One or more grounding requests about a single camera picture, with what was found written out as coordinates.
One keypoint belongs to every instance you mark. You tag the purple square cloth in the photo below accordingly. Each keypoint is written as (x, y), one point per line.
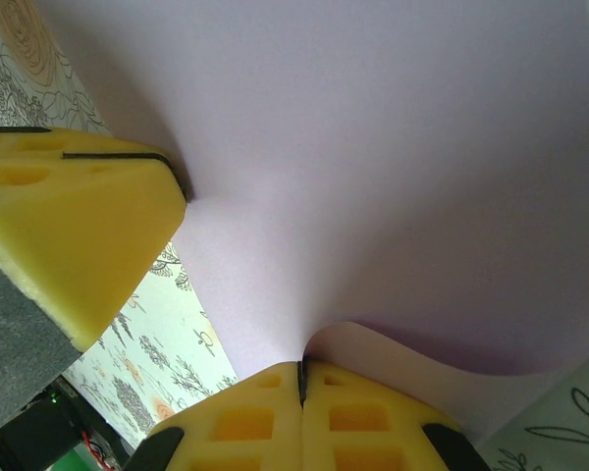
(348, 172)

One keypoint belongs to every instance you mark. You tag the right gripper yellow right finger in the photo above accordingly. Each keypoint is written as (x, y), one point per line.
(363, 432)

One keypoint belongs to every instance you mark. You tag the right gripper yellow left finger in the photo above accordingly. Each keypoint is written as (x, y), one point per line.
(255, 432)

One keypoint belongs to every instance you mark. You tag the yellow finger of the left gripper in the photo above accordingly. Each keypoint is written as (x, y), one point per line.
(88, 245)
(78, 144)

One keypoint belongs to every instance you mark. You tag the floral patterned table cover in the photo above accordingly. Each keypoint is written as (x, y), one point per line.
(176, 343)

